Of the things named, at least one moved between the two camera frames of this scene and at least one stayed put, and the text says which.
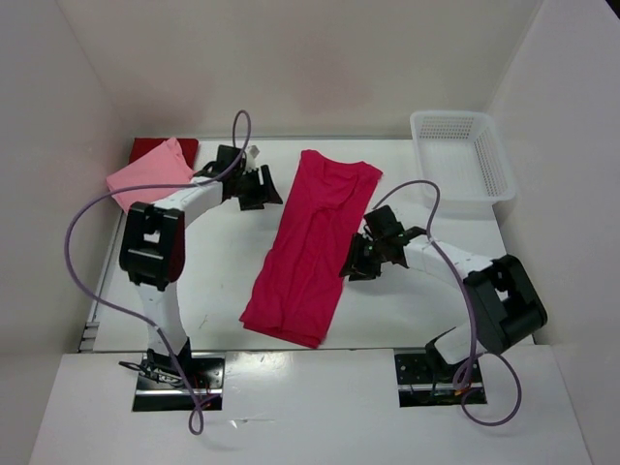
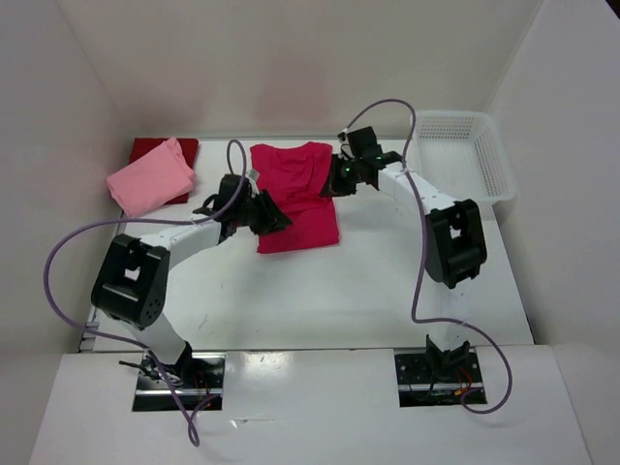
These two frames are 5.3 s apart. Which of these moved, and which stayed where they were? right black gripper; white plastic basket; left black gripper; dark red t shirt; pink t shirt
Moved: right black gripper; left black gripper
Stayed: pink t shirt; dark red t shirt; white plastic basket
